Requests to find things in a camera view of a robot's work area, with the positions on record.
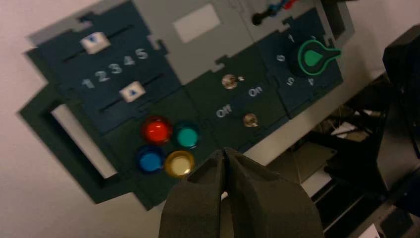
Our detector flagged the metal toggle switch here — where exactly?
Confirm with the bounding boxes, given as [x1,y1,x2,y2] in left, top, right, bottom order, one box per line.
[243,113,259,128]
[221,74,246,91]

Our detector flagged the blue round push button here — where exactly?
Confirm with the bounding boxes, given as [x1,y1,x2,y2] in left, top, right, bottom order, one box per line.
[136,146,166,175]

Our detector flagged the gray panel tile with window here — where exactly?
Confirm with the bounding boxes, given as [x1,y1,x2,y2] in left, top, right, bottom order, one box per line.
[133,0,262,86]

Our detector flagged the dark green button panel tile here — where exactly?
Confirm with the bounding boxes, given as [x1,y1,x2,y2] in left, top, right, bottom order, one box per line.
[104,88,224,212]

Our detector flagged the blue slider panel tile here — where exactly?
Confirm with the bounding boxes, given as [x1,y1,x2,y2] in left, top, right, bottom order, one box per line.
[35,0,182,134]

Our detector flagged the red round push button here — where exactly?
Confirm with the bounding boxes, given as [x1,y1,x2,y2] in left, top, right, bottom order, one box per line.
[141,116,174,146]

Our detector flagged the white slider knob up arrow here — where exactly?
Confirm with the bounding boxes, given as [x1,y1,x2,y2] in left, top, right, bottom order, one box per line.
[118,81,147,104]

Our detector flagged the dark green handle panel tile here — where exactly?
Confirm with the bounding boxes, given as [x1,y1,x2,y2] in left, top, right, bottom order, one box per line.
[18,48,134,205]

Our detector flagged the black metal table frame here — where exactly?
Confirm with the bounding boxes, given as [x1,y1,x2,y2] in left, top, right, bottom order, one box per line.
[293,74,420,238]

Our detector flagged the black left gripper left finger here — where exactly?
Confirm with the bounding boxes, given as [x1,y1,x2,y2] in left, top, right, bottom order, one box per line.
[158,149,227,238]

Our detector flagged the green black rotary knob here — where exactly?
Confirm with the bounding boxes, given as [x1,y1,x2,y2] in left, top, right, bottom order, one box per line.
[288,39,342,77]

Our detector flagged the white slider knob down arrow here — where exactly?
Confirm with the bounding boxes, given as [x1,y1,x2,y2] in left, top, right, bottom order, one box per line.
[79,31,111,55]

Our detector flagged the blue rotary dial panel tile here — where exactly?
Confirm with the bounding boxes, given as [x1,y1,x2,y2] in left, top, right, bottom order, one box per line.
[256,8,344,119]

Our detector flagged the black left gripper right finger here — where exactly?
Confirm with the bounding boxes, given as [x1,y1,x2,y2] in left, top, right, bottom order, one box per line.
[225,147,325,238]

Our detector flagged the yellow round push button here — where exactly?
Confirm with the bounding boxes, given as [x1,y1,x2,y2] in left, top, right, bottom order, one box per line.
[164,150,196,179]

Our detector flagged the dark green toggle switch tile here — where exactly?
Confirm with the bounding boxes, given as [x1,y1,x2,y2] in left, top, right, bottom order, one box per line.
[183,45,290,155]

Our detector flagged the black lever handle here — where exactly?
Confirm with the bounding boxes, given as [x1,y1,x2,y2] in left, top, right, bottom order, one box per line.
[251,6,279,27]

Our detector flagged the teal round push button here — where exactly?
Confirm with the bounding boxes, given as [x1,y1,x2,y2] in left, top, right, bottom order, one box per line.
[173,121,201,150]

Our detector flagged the gray panel tile with lever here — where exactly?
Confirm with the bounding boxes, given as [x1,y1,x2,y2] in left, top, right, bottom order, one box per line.
[235,0,356,50]

